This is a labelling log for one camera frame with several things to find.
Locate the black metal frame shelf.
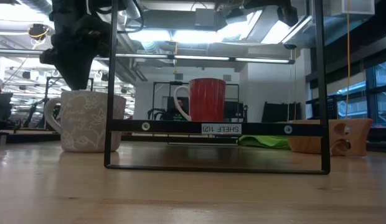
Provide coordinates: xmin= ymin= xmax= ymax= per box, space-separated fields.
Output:
xmin=103 ymin=0 xmax=332 ymax=175

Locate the white shelf label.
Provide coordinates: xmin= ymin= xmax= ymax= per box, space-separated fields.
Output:
xmin=200 ymin=123 xmax=243 ymax=135

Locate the green cloth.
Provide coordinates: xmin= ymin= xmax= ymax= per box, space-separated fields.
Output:
xmin=237 ymin=134 xmax=291 ymax=151

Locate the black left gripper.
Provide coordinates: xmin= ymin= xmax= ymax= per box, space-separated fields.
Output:
xmin=39 ymin=15 xmax=111 ymax=91

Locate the long LED light bar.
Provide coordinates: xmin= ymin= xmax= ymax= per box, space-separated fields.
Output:
xmin=0 ymin=48 xmax=296 ymax=65

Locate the red mug white handle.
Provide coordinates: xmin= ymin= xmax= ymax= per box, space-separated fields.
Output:
xmin=173 ymin=77 xmax=227 ymax=123

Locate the yellow ceiling cable reel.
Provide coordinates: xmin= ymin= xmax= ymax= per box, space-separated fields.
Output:
xmin=27 ymin=23 xmax=50 ymax=40

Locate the person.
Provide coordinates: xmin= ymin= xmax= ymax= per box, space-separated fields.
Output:
xmin=163 ymin=97 xmax=191 ymax=122

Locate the black table edge frame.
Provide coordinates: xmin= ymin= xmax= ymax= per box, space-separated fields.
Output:
xmin=0 ymin=126 xmax=386 ymax=154

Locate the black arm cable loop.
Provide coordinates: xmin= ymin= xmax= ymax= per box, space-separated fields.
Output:
xmin=116 ymin=0 xmax=145 ymax=34

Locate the black office chair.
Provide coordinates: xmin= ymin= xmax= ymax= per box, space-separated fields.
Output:
xmin=0 ymin=92 xmax=14 ymax=131

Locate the black background panel stack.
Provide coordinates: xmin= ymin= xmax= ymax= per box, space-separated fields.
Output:
xmin=261 ymin=101 xmax=302 ymax=123

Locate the grey floral print mug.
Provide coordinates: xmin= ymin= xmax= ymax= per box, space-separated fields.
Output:
xmin=43 ymin=90 xmax=127 ymax=153

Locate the wooden block with holes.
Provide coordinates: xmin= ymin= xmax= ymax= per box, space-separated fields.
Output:
xmin=287 ymin=118 xmax=374 ymax=157

